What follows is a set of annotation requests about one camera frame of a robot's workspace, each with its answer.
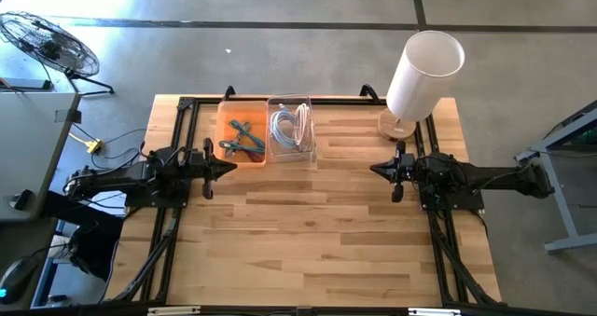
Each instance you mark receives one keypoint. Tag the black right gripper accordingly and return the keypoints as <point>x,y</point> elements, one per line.
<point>401,171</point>

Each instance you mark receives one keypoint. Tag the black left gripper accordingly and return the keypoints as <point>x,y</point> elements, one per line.
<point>208,167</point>

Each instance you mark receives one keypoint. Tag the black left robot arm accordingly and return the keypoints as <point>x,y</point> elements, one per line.
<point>121,178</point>

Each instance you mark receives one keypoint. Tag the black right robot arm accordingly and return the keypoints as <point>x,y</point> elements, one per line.
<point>490,178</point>

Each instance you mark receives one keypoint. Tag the orange translucent plastic bin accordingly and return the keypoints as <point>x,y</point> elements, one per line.
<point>228,160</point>

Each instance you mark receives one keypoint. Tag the clear plastic bin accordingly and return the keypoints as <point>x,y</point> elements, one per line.
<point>291,156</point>

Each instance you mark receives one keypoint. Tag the white shade wooden base lamp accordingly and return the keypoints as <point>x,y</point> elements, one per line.
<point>422,83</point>

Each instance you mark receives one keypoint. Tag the white box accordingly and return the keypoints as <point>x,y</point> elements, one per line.
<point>112,203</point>

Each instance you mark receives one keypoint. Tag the silver metal plate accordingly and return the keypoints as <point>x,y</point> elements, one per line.
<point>173,311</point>
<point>434,311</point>

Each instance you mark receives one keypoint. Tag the black office chair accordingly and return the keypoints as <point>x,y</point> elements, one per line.
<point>88,241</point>

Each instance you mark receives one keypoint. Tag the grey metal table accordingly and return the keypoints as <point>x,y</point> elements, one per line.
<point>555,204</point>

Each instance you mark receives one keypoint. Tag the grey desk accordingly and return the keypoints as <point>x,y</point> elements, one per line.
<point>28,143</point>

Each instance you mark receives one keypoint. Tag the small black device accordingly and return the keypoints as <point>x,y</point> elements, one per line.
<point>22,199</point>

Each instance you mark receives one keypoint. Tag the black floor fan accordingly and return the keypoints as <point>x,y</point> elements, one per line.
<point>46,43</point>

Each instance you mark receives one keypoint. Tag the black computer mouse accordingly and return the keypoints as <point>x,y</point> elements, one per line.
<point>16,278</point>

